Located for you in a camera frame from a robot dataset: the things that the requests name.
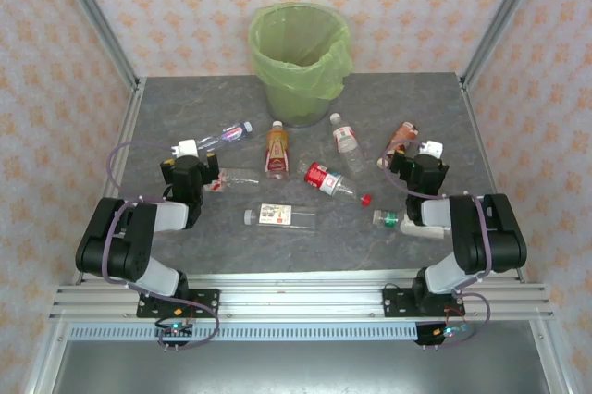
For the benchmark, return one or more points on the clear tea bottle white label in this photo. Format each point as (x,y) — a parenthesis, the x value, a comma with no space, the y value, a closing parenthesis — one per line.
(278,215)

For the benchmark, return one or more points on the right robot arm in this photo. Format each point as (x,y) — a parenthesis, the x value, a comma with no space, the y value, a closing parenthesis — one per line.
(485,237)

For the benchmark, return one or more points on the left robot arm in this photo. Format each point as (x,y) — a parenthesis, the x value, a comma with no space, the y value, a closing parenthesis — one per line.
(115,239)

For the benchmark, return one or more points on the grey mesh waste bin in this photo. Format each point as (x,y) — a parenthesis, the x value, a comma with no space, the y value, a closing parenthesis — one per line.
(296,113)

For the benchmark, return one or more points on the green plastic bin liner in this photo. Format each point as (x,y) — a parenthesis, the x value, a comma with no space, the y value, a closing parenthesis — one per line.
(277,74)

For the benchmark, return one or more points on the crushed clear plastic bottle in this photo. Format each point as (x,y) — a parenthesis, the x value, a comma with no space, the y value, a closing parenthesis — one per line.
(240,177)

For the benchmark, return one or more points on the brown coffee drink bottle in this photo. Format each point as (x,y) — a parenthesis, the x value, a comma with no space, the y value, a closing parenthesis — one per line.
(403,134)

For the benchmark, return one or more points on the clear bottle purple label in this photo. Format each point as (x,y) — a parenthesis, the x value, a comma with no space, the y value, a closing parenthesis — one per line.
(231,134)

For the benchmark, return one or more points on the clear bottle green label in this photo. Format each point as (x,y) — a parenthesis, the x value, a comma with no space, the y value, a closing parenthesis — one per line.
(391,219)

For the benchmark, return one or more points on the water bottle white red label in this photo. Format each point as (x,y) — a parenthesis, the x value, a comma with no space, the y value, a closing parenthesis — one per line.
(346,139)

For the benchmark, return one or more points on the orange label drink bottle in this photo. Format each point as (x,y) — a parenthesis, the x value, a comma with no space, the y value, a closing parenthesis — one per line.
(277,153)

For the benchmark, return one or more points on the red label bottle red cap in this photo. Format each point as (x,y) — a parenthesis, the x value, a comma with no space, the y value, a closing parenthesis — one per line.
(324,177)

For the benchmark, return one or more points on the grey metal shelf panel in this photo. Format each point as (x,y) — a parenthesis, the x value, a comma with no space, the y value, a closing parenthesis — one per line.
(296,368)

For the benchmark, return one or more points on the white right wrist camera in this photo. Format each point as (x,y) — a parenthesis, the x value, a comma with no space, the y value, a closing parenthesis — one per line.
(432,148)

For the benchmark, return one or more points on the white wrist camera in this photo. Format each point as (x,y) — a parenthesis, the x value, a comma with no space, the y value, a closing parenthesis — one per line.
(186,148)
(432,148)

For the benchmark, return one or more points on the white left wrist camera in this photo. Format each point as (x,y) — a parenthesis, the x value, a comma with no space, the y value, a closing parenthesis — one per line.
(186,148)

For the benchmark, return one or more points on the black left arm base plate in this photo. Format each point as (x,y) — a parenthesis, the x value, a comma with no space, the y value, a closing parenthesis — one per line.
(203,300)

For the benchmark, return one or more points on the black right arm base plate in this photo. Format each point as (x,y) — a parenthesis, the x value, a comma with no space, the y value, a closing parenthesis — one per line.
(398,301)

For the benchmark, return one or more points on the aluminium mounting rail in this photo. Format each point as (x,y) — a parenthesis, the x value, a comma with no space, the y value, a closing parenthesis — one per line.
(300,296)

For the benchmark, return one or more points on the aluminium frame post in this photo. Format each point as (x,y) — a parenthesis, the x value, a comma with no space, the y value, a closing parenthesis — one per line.
(92,15)
(501,15)

